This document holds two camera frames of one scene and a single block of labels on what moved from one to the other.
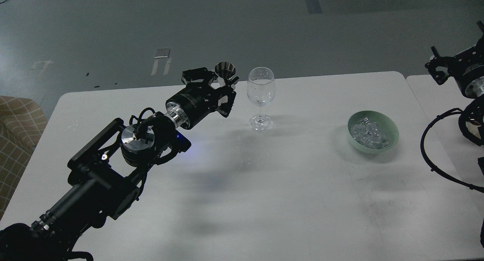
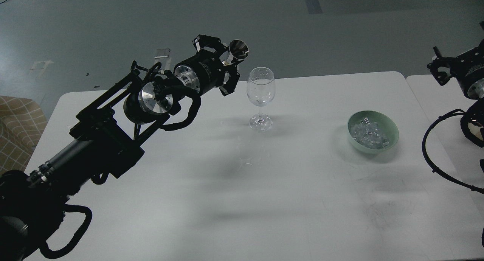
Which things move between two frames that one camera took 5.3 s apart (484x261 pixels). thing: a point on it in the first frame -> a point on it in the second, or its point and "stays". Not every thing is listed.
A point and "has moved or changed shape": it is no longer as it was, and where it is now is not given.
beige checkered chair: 22,122 stays
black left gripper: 196,101 -> 205,70
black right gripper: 468,66 stays
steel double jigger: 225,70 has moved or changed shape
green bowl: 371,132 stays
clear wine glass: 261,88 stays
